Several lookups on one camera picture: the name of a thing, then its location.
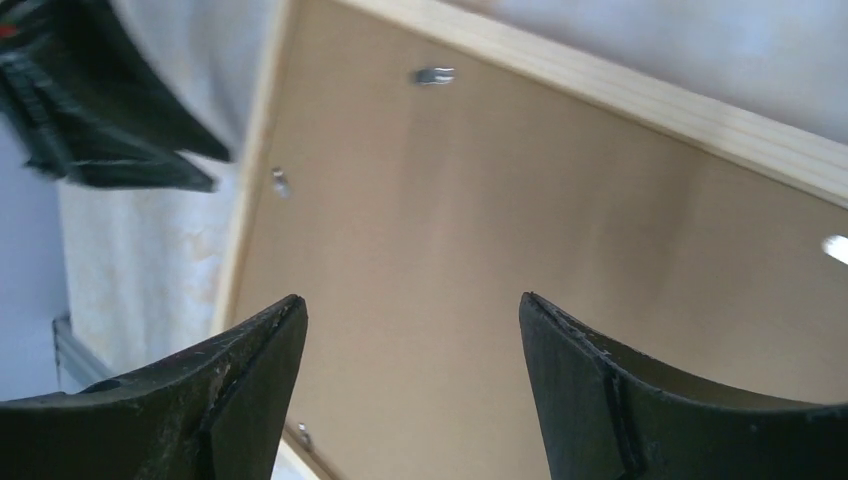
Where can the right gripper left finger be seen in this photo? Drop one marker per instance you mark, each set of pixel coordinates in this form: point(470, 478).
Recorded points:
point(215, 410)

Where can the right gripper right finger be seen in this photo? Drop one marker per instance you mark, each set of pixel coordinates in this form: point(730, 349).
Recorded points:
point(608, 411)

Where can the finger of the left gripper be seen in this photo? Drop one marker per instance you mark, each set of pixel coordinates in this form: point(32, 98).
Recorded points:
point(73, 130)
point(99, 42)

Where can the brown backing board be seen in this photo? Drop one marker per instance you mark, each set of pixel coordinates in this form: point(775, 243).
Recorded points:
point(411, 193)

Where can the wooden picture frame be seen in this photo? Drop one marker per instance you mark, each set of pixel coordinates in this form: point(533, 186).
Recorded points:
point(807, 162)

